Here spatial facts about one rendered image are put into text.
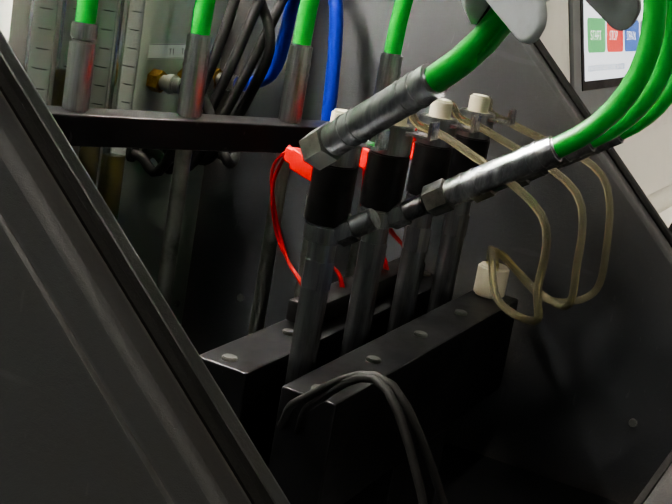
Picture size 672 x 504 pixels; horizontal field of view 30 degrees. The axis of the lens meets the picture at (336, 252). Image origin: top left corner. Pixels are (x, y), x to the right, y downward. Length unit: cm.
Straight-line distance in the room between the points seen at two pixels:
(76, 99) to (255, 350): 21
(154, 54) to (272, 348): 35
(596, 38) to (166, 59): 45
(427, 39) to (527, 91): 10
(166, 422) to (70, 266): 6
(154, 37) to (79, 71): 22
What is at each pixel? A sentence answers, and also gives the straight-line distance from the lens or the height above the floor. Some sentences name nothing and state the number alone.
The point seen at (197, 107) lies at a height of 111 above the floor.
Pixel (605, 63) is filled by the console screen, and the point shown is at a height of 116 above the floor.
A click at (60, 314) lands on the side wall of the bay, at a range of 45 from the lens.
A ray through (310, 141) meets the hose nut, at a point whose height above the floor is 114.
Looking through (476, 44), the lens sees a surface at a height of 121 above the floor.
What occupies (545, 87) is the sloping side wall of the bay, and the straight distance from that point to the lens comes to 105.
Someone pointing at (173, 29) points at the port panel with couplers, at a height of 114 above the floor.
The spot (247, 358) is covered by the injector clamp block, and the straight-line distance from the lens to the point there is 79.
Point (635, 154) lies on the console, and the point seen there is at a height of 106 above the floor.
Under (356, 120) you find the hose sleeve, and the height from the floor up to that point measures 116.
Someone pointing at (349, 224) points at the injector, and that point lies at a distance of 77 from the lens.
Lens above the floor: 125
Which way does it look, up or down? 14 degrees down
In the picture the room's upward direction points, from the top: 10 degrees clockwise
